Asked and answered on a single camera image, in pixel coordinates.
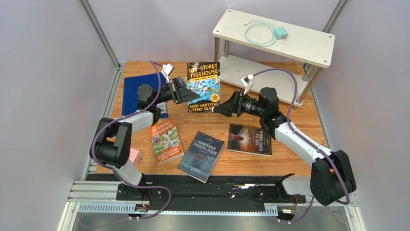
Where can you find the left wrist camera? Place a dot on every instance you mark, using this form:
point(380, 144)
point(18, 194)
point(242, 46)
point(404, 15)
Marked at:
point(167, 70)

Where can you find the black 169-storey treehouse book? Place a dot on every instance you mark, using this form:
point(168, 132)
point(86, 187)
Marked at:
point(203, 78)

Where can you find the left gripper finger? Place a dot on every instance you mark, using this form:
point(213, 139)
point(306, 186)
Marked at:
point(181, 82)
point(185, 95)

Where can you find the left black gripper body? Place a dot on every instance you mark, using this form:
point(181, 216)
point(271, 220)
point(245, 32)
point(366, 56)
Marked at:
point(173, 89)

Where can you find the orange 78-storey treehouse book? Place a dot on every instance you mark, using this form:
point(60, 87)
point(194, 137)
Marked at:
point(165, 142)

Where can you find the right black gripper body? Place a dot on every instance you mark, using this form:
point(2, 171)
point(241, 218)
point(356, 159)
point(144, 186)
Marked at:
point(238, 103)

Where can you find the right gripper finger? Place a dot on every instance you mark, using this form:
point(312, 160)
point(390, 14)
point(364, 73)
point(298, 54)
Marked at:
point(238, 96)
point(228, 108)

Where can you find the teal charger with cable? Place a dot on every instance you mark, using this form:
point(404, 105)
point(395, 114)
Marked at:
point(264, 34)

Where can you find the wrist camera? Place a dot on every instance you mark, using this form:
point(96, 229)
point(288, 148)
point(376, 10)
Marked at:
point(167, 70)
point(247, 82)

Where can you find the white two-tier shelf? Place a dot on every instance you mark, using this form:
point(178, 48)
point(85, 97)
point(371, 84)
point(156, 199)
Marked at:
point(303, 44)

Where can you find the blue file folder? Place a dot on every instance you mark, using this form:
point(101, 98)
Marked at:
point(130, 103)

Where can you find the pink cube power socket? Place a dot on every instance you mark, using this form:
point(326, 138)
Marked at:
point(135, 156)

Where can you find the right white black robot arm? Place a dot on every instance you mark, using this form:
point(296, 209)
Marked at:
point(331, 179)

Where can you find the three days to see book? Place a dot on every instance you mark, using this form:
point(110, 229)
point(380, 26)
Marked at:
point(249, 140)

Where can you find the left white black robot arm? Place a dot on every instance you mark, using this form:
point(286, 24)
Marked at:
point(111, 145)

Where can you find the nineteen eighty-four book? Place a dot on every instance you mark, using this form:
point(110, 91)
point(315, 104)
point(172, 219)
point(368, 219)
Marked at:
point(201, 156)

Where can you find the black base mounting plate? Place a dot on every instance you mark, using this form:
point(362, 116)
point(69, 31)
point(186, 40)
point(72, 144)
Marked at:
point(218, 194)

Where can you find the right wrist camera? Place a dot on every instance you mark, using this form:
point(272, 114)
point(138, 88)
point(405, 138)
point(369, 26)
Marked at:
point(247, 82)

